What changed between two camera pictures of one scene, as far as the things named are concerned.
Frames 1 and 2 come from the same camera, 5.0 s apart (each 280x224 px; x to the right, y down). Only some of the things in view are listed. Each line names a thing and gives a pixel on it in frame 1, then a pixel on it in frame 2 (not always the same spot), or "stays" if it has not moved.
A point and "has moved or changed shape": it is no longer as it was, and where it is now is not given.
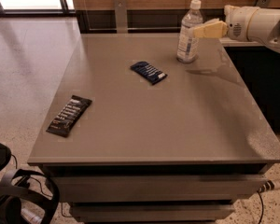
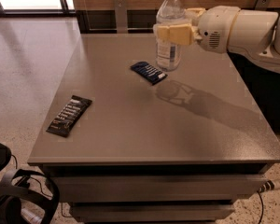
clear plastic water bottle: [188, 45] has moved or changed shape
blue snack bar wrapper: [148, 71] stays
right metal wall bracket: [263, 1] stays
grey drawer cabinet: [133, 134] stays
